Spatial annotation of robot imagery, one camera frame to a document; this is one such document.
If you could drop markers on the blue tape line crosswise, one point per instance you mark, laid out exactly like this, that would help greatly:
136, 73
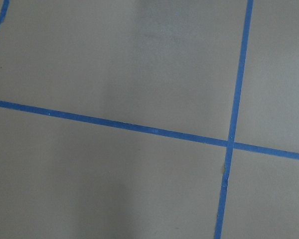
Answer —
147, 129

